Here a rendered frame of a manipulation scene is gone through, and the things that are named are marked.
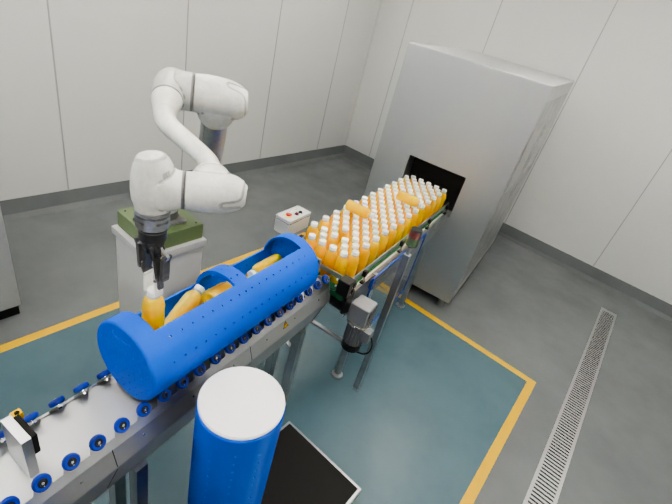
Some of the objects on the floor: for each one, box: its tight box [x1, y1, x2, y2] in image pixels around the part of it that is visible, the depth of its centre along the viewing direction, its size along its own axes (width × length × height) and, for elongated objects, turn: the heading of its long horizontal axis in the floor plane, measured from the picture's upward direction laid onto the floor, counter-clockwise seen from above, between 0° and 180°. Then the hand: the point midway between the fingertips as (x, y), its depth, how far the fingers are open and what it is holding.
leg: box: [109, 476, 127, 504], centre depth 171 cm, size 6×6×63 cm
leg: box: [281, 329, 306, 404], centre depth 243 cm, size 6×6×63 cm
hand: (153, 284), depth 125 cm, fingers closed on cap, 4 cm apart
